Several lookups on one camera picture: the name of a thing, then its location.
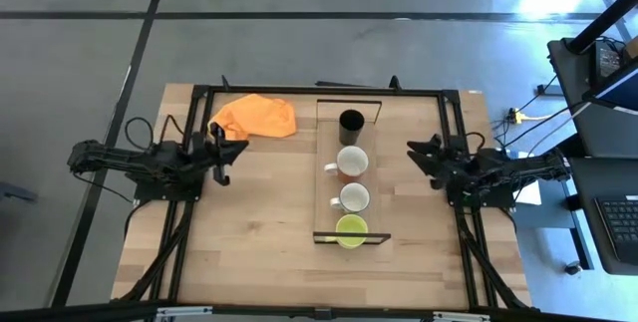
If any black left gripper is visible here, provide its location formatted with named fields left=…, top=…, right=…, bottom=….
left=197, top=122, right=250, bottom=186

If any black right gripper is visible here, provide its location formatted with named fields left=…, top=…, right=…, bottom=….
left=406, top=134, right=473, bottom=191

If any brown mug white inside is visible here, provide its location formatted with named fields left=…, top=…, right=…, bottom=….
left=323, top=145, right=371, bottom=185

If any black tall cup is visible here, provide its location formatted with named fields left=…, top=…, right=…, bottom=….
left=338, top=109, right=366, bottom=148

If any blue white floral mug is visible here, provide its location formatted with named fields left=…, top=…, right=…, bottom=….
left=328, top=181, right=372, bottom=215

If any yellow-green mug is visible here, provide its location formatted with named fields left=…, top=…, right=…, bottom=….
left=326, top=213, right=370, bottom=251

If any orange cloth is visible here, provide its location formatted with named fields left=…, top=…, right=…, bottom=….
left=207, top=93, right=298, bottom=143

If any yellow plug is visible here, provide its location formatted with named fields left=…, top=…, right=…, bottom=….
left=507, top=106, right=530, bottom=126

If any white paper sheet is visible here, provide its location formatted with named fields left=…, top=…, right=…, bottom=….
left=517, top=180, right=542, bottom=207

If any black desk foot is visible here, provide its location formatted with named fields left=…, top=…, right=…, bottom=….
left=535, top=82, right=562, bottom=98

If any black desk with keyboard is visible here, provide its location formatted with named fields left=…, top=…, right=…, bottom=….
left=567, top=156, right=638, bottom=277

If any black electronic box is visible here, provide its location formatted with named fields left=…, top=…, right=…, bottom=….
left=592, top=41, right=623, bottom=84

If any black keyboard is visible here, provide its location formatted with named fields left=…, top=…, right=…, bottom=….
left=594, top=194, right=638, bottom=266

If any grey furniture foot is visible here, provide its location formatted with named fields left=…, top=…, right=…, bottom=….
left=0, top=180, right=40, bottom=202

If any black slanted pole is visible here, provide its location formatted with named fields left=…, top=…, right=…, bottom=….
left=567, top=0, right=638, bottom=55

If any black rig bar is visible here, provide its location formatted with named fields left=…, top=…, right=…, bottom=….
left=0, top=300, right=638, bottom=322

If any black aluminium table frame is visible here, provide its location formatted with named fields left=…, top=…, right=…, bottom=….
left=112, top=75, right=532, bottom=313

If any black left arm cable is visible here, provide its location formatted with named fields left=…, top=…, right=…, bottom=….
left=123, top=115, right=186, bottom=153

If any silver metal bracket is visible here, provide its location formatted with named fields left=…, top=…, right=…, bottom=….
left=432, top=311, right=492, bottom=322
left=156, top=305, right=214, bottom=319

